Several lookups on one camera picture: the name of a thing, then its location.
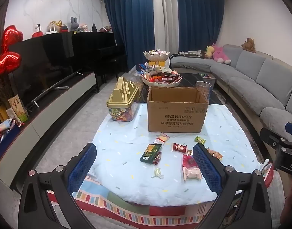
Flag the orange snack packet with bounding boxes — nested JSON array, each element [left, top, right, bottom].
[[207, 148, 223, 160]]

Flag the small green candy packet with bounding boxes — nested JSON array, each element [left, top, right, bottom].
[[195, 136, 206, 144]]

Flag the pink yogurt hawthorn packet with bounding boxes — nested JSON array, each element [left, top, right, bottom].
[[182, 154, 202, 181]]

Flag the red white candy packet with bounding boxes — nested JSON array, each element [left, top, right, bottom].
[[171, 143, 187, 154]]

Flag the white twist candy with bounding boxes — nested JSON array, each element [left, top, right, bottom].
[[152, 168, 164, 179]]

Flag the red foil twist candy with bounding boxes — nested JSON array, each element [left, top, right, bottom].
[[152, 152, 161, 165]]

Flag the dark green snack packet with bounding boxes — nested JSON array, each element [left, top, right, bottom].
[[140, 144, 162, 164]]

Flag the grey sectional sofa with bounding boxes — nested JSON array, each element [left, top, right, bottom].
[[170, 44, 292, 142]]

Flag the tv console cabinet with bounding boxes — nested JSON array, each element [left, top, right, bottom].
[[0, 72, 96, 189]]

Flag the clear jar of nuts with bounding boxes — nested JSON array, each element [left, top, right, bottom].
[[196, 81, 212, 102]]

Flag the grey storage bin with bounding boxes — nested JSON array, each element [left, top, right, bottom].
[[198, 72, 216, 87]]

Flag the brown teddy bear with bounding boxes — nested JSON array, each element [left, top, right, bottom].
[[242, 37, 256, 53]]

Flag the pink plush toy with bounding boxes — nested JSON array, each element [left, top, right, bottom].
[[212, 44, 231, 65]]

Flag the yellow plush toy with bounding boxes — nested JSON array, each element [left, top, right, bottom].
[[204, 46, 215, 59]]

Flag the brown cardboard box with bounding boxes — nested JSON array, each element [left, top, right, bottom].
[[147, 87, 209, 133]]

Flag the light blue tablecloth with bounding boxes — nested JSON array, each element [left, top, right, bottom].
[[80, 104, 261, 207]]

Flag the clear zip bag with cookie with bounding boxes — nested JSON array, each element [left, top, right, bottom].
[[154, 133, 170, 145]]

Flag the two tier snack bowl stand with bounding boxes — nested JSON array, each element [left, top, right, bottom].
[[140, 49, 182, 87]]

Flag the gold lid candy container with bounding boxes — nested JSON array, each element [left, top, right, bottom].
[[106, 77, 139, 122]]

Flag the blue curtains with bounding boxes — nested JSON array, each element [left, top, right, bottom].
[[104, 0, 225, 69]]

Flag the black television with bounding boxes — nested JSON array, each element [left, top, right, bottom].
[[9, 32, 79, 106]]

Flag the red heart balloon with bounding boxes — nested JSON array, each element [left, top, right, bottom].
[[0, 25, 23, 75]]

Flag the black piano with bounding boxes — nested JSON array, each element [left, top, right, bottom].
[[62, 32, 128, 86]]

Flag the grey rabbit plush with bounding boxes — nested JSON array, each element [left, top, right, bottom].
[[70, 17, 79, 31]]

